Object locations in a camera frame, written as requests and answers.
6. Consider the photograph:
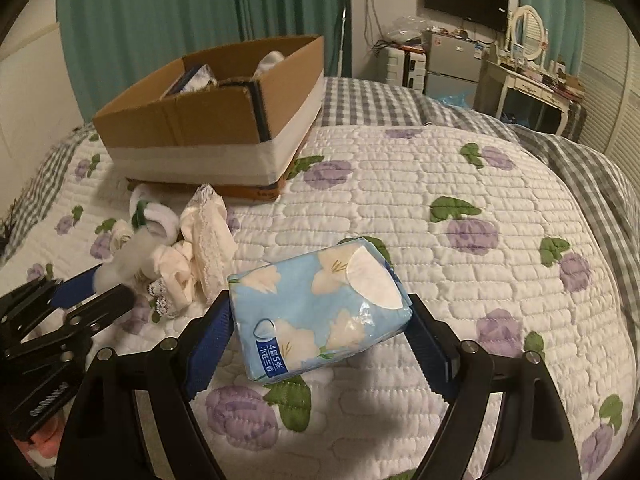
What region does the blue bubble wrap bag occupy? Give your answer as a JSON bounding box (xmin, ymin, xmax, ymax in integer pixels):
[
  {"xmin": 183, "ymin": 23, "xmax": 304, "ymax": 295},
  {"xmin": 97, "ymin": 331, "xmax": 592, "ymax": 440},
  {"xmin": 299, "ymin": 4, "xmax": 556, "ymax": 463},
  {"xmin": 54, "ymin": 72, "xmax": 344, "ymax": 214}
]
[{"xmin": 428, "ymin": 90, "xmax": 475, "ymax": 110}]

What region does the white dressing table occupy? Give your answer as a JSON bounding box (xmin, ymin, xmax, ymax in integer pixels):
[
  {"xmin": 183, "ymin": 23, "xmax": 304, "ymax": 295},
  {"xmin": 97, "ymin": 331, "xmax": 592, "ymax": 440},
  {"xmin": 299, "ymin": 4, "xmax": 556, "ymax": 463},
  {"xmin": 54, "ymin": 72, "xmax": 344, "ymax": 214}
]
[{"xmin": 473, "ymin": 60, "xmax": 572, "ymax": 136}]

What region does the person's hand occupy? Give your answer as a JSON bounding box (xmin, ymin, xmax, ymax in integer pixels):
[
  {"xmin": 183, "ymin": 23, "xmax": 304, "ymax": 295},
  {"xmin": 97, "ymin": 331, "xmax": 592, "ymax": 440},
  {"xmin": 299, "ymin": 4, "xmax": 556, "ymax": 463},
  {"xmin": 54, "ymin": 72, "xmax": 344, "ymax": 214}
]
[{"xmin": 15, "ymin": 412, "xmax": 65, "ymax": 468}]

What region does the brown cardboard box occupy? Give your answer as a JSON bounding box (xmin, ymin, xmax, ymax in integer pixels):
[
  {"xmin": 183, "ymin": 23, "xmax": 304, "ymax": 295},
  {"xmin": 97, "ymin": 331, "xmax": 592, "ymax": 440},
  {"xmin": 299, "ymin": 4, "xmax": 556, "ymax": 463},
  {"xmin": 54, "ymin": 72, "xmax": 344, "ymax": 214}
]
[{"xmin": 92, "ymin": 35, "xmax": 326, "ymax": 202}]

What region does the floral quilted white blanket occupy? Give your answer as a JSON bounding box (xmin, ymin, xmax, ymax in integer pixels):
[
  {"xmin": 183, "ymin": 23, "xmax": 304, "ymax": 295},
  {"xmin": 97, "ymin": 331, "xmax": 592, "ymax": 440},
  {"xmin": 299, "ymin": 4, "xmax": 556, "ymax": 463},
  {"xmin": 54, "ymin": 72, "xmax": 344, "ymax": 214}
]
[{"xmin": 1, "ymin": 126, "xmax": 638, "ymax": 479}]

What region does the white oval vanity mirror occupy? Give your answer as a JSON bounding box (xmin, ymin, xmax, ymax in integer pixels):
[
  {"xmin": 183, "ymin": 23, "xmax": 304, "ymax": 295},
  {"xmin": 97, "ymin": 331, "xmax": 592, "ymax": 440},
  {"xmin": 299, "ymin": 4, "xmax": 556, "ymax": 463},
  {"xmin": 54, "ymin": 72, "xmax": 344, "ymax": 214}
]
[{"xmin": 506, "ymin": 4, "xmax": 548, "ymax": 66}]

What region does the white sock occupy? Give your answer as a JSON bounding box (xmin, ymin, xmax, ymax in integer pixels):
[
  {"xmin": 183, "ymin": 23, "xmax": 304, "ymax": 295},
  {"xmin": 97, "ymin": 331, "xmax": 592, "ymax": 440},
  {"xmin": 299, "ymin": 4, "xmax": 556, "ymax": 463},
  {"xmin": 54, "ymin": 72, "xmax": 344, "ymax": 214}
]
[{"xmin": 253, "ymin": 50, "xmax": 285, "ymax": 78}]

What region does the cream lace cloth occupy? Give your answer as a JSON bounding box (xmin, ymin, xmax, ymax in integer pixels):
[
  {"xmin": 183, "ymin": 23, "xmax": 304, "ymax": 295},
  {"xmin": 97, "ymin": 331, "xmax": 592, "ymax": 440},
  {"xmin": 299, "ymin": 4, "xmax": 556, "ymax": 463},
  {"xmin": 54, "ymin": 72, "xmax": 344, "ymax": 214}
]
[{"xmin": 96, "ymin": 184, "xmax": 241, "ymax": 320}]

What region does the teal curtain by wardrobe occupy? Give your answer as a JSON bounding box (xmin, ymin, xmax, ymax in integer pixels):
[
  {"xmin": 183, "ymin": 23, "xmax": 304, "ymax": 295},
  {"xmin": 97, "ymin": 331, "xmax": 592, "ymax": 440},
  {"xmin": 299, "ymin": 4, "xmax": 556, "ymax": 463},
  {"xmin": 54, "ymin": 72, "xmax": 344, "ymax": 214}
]
[{"xmin": 520, "ymin": 0, "xmax": 585, "ymax": 74}]

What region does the white mop pole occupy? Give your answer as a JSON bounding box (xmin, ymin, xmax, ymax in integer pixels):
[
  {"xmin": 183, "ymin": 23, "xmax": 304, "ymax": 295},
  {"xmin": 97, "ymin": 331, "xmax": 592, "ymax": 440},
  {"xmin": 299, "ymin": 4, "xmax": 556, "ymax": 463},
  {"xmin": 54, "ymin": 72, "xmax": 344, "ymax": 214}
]
[{"xmin": 337, "ymin": 0, "xmax": 349, "ymax": 77}]

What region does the teal window curtain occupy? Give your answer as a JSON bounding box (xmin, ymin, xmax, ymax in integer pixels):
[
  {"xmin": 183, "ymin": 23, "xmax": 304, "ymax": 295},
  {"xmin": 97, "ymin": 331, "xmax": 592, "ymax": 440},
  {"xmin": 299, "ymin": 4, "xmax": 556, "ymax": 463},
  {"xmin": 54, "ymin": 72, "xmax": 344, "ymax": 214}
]
[{"xmin": 56, "ymin": 0, "xmax": 350, "ymax": 122}]

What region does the white louvered wardrobe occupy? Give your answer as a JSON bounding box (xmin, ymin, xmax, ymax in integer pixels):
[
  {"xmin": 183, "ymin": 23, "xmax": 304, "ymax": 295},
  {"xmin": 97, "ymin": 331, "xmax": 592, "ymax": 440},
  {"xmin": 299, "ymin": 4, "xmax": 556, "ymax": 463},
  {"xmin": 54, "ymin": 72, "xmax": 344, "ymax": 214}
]
[{"xmin": 579, "ymin": 0, "xmax": 639, "ymax": 179}]

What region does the grey checkered bed sheet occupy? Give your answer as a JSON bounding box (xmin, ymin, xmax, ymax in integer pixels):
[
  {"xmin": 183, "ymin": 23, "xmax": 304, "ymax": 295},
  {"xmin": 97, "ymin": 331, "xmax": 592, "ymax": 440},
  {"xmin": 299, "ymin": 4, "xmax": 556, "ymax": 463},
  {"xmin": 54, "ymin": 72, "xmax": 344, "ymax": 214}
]
[{"xmin": 0, "ymin": 75, "xmax": 640, "ymax": 311}]

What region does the silver mini fridge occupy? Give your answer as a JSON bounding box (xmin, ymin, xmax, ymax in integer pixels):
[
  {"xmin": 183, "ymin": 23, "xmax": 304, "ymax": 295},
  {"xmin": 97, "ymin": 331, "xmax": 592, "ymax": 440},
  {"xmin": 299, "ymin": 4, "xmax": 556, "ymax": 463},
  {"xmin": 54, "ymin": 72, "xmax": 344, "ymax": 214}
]
[{"xmin": 422, "ymin": 30, "xmax": 484, "ymax": 95}]

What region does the blue floral tissue pack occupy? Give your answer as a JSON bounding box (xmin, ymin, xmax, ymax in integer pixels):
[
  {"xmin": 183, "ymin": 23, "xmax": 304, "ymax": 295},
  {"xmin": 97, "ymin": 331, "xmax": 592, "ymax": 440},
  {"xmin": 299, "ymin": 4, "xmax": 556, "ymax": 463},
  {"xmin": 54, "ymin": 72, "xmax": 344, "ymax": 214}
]
[{"xmin": 228, "ymin": 237, "xmax": 412, "ymax": 385}]

